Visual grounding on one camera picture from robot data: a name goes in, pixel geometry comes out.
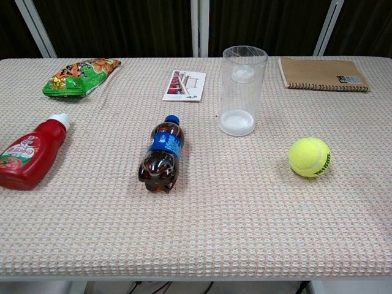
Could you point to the white partition frame post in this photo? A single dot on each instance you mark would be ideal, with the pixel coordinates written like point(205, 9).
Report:
point(329, 27)
point(199, 27)
point(36, 30)

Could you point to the brown spiral notebook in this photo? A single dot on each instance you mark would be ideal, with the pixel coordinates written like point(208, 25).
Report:
point(318, 73)

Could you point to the green orange snack bag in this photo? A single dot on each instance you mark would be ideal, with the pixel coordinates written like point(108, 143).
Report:
point(76, 80)

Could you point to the small cola bottle blue label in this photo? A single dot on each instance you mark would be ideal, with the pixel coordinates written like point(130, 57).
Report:
point(163, 153)

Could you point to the red ketchup squeeze bottle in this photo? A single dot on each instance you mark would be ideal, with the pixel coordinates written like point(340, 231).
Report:
point(29, 159)

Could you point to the beige waffle-weave tablecloth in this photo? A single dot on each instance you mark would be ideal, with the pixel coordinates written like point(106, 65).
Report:
point(196, 220)

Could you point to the transparent plastic cup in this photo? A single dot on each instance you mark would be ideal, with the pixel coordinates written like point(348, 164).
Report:
point(237, 124)

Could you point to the white postcard with red picture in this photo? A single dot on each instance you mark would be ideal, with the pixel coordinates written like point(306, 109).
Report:
point(185, 87)

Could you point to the yellow tennis ball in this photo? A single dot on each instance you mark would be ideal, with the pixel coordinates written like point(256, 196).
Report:
point(307, 156)

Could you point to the white table frame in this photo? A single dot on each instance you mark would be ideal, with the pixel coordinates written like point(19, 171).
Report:
point(73, 283)

